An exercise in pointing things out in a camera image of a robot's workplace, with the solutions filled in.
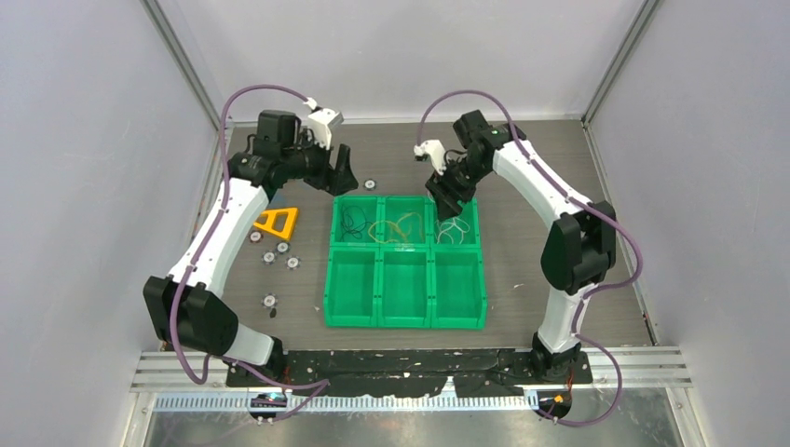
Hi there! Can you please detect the green six-compartment bin tray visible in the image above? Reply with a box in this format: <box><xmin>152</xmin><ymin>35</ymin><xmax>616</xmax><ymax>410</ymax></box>
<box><xmin>323</xmin><ymin>196</ymin><xmax>489</xmax><ymax>330</ymax></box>

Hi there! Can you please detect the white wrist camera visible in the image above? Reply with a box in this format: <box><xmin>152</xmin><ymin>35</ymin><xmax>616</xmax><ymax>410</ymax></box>
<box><xmin>304</xmin><ymin>97</ymin><xmax>344</xmax><ymax>151</ymax></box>
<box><xmin>413</xmin><ymin>140</ymin><xmax>447</xmax><ymax>175</ymax></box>

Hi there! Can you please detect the poker chip left middle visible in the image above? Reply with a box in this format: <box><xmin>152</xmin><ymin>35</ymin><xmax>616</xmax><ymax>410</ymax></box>
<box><xmin>261</xmin><ymin>251</ymin><xmax>278</xmax><ymax>264</ymax></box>

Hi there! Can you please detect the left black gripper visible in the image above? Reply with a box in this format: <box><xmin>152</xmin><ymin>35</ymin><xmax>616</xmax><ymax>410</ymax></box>
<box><xmin>281</xmin><ymin>129</ymin><xmax>357</xmax><ymax>196</ymax></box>

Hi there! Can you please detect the white thin cable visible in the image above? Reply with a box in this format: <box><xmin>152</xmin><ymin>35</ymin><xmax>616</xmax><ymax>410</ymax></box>
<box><xmin>434</xmin><ymin>214</ymin><xmax>473</xmax><ymax>245</ymax></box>

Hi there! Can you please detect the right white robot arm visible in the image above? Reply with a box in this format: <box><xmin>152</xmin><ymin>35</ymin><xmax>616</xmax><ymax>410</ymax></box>
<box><xmin>414</xmin><ymin>110</ymin><xmax>617</xmax><ymax>383</ymax></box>

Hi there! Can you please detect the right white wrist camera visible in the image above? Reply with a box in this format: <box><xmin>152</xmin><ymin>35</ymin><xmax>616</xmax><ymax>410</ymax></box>
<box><xmin>413</xmin><ymin>140</ymin><xmax>447</xmax><ymax>175</ymax></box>

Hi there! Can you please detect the poker chip lowest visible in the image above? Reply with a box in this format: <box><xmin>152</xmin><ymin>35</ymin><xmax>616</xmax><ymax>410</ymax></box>
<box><xmin>261</xmin><ymin>293</ymin><xmax>278</xmax><ymax>309</ymax></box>

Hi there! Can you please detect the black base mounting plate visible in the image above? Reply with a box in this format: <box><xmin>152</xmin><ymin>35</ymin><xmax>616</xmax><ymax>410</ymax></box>
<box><xmin>254</xmin><ymin>348</ymin><xmax>593</xmax><ymax>398</ymax></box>

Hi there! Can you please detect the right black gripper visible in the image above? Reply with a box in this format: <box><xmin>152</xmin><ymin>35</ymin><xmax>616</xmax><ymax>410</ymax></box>
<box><xmin>424</xmin><ymin>156</ymin><xmax>488</xmax><ymax>224</ymax></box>

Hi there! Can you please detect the poker chip right middle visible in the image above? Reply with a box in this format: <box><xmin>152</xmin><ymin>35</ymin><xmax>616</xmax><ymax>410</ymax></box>
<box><xmin>285</xmin><ymin>256</ymin><xmax>301</xmax><ymax>270</ymax></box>

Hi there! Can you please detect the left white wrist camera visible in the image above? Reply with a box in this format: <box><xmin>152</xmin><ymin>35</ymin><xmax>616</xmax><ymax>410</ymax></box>
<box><xmin>304</xmin><ymin>97</ymin><xmax>344</xmax><ymax>151</ymax></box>

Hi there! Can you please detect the aluminium front rail frame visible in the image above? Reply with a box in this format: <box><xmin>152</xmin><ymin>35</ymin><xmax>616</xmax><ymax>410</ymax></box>
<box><xmin>121</xmin><ymin>346</ymin><xmax>712</xmax><ymax>446</ymax></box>

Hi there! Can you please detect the yellow triangular plastic piece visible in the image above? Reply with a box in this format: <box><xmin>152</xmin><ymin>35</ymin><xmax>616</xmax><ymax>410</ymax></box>
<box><xmin>252</xmin><ymin>207</ymin><xmax>300</xmax><ymax>241</ymax></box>

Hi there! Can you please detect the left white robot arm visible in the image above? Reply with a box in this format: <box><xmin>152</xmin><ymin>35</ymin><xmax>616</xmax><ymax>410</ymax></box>
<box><xmin>143</xmin><ymin>108</ymin><xmax>359</xmax><ymax>386</ymax></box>

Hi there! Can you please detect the yellow thin cable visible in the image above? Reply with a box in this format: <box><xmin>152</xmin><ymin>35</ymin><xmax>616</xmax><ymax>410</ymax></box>
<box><xmin>367</xmin><ymin>211</ymin><xmax>427</xmax><ymax>244</ymax></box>

